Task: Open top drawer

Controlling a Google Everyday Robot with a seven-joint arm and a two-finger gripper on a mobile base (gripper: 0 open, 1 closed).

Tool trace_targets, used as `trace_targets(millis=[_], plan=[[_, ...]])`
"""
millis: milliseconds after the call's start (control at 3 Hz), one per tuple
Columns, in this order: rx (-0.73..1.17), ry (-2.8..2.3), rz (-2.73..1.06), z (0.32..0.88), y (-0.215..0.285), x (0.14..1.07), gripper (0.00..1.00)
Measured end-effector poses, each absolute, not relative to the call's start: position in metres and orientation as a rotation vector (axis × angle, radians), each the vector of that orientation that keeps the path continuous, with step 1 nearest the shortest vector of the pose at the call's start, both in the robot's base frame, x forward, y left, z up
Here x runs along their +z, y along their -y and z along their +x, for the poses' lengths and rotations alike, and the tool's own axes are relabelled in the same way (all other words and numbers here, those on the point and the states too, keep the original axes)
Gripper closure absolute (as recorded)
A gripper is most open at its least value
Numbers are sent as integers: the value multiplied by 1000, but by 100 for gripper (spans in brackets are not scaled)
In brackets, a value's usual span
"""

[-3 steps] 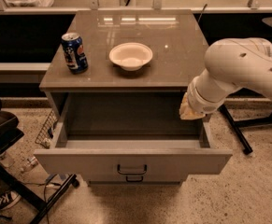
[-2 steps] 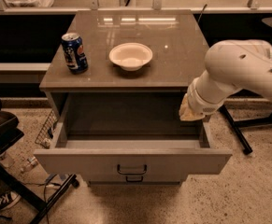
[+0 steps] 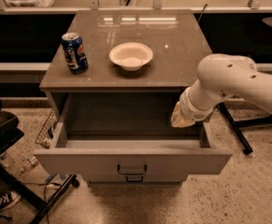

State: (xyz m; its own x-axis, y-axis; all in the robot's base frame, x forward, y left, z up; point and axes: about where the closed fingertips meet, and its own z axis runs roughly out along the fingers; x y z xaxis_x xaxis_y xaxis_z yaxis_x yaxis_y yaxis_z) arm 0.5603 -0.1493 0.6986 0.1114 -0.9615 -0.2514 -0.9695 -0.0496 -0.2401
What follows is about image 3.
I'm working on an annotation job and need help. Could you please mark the clear plastic bottle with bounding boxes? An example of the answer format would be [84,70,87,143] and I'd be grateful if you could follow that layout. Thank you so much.
[21,157,38,173]

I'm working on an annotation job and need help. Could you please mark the grey top drawer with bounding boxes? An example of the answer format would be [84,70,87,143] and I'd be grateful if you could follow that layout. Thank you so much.
[34,91,234,183]

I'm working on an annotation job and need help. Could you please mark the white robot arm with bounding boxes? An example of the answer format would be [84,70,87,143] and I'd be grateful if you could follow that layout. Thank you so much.
[171,54,272,128]

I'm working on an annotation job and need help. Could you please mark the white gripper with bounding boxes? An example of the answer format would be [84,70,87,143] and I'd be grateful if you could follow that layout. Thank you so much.
[171,88,213,128]

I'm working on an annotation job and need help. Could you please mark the black floor cable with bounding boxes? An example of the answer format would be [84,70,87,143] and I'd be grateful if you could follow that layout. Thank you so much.
[20,171,71,224]

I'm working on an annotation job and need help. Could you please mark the grey three-drawer cabinet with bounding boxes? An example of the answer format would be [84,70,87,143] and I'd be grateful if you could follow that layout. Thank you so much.
[38,9,229,186]

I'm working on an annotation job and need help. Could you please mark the white paper bowl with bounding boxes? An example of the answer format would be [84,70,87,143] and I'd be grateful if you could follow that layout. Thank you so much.
[109,42,153,71]

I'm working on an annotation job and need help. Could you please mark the wire mesh basket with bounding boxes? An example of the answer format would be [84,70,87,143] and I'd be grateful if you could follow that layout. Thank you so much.
[36,111,57,148]

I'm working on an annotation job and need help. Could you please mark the grey bottom drawer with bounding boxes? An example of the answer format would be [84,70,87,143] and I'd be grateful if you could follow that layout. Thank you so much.
[87,176,182,186]

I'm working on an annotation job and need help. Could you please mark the black metal stand base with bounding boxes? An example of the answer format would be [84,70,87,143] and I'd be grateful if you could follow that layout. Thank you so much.
[218,103,272,155]

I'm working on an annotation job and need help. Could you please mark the grey drawer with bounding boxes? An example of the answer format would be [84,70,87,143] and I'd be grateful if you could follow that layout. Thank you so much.
[34,91,234,183]
[87,176,182,186]

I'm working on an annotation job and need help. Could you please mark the black chair with legs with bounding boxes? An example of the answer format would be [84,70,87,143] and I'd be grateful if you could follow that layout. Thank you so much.
[0,99,79,224]

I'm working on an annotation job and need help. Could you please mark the blue pepsi soda can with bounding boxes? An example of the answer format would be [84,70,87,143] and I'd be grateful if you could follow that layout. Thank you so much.
[61,32,88,74]

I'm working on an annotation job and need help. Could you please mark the black and white sneaker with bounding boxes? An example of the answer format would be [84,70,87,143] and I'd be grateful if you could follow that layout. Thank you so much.
[0,190,21,211]

